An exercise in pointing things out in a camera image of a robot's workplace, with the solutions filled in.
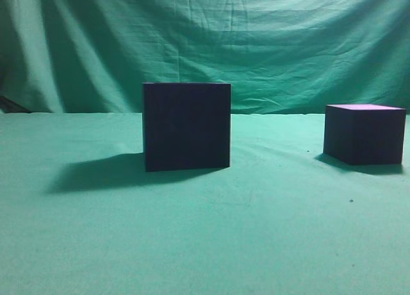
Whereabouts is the large dark groove box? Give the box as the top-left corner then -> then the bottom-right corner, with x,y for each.
142,83 -> 231,171

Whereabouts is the small dark purple cube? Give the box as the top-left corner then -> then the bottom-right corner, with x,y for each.
323,104 -> 406,165

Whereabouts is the green cloth backdrop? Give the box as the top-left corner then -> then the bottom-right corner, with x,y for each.
1,0 -> 409,114

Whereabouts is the green table cloth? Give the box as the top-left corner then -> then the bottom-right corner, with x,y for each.
1,113 -> 409,294

